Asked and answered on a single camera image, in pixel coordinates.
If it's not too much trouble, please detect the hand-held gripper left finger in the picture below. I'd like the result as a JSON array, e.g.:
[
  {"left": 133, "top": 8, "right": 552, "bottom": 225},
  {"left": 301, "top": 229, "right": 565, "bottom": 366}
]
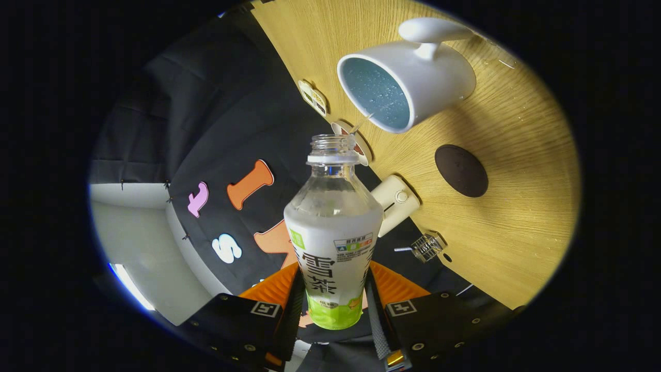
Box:
[{"left": 181, "top": 261, "right": 305, "bottom": 371}]

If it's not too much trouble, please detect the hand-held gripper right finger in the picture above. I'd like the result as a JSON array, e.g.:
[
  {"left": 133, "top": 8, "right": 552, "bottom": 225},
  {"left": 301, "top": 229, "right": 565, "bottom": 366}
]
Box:
[{"left": 364, "top": 260, "right": 509, "bottom": 371}]

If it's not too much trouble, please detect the clear juice bottle white label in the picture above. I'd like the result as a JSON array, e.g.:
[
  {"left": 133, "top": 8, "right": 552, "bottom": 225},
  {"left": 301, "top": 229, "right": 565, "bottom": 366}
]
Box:
[{"left": 284, "top": 133, "right": 384, "bottom": 331}]

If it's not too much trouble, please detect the dark brown round coaster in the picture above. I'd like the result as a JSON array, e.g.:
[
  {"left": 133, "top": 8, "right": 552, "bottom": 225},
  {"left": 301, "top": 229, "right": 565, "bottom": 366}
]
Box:
[{"left": 434, "top": 144, "right": 489, "bottom": 198}]

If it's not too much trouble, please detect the white cup blue inside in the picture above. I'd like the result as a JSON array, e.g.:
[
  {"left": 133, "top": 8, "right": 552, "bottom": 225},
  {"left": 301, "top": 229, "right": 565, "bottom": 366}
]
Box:
[{"left": 337, "top": 17, "right": 477, "bottom": 134}]

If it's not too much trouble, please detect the white toaster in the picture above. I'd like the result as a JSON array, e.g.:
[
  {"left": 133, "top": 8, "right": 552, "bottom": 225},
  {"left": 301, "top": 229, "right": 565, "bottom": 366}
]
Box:
[{"left": 371, "top": 175, "right": 421, "bottom": 238}]

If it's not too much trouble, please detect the ceiling light panel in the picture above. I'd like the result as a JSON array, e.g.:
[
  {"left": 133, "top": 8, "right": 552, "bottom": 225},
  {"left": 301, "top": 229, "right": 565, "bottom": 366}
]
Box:
[{"left": 107, "top": 262, "right": 155, "bottom": 312}]

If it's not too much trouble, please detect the round white plate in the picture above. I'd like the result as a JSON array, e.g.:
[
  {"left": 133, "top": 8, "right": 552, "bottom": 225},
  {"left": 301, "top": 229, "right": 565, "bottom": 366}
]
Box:
[{"left": 330, "top": 121, "right": 373, "bottom": 167}]

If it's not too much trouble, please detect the black backdrop cloth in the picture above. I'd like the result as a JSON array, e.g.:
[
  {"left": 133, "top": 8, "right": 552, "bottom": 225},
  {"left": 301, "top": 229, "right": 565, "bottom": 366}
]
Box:
[{"left": 88, "top": 5, "right": 517, "bottom": 372}]

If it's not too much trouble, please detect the wooden table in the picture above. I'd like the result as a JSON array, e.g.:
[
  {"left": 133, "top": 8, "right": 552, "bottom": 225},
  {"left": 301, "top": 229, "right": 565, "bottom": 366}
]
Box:
[{"left": 250, "top": 0, "right": 581, "bottom": 311}]

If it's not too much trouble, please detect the small white divided dish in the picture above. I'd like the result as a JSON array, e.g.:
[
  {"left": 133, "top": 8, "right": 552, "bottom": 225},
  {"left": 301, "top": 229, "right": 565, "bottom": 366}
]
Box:
[{"left": 298, "top": 79, "right": 329, "bottom": 117}]

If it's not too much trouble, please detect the wire mesh holder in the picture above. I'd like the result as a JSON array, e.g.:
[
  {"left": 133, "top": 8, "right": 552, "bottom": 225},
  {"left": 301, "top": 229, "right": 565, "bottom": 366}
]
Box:
[{"left": 411, "top": 232, "right": 447, "bottom": 263}]

